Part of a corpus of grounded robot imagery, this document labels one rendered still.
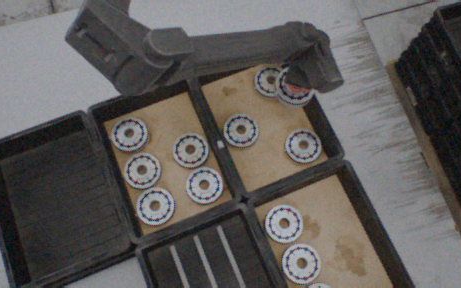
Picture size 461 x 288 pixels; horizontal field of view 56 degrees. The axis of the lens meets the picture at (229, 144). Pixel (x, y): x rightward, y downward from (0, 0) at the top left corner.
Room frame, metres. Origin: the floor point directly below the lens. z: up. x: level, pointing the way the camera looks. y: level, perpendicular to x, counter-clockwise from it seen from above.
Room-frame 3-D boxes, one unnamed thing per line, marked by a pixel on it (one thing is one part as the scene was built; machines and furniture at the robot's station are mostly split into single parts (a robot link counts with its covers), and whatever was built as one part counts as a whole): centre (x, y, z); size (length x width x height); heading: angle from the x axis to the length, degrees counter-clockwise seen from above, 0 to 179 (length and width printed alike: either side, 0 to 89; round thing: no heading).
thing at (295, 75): (0.49, -0.16, 1.16); 0.10 x 0.07 x 0.07; 166
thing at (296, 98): (0.49, -0.15, 1.04); 0.10 x 0.10 x 0.01
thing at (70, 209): (0.19, 0.44, 0.87); 0.40 x 0.30 x 0.11; 27
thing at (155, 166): (0.29, 0.24, 0.86); 0.10 x 0.10 x 0.01
